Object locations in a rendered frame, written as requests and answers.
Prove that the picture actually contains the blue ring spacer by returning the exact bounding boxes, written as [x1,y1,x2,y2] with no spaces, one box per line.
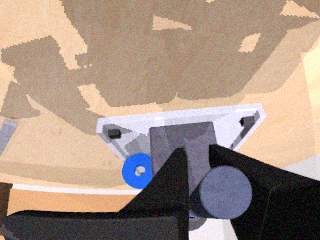
[123,153,152,189]

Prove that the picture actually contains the grey thin metal rod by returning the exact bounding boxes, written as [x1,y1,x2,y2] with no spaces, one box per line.
[0,119,17,156]

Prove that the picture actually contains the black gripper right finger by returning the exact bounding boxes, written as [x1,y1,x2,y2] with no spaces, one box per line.
[208,144,320,240]

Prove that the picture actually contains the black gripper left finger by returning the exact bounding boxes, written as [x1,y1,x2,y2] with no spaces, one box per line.
[1,148,189,240]

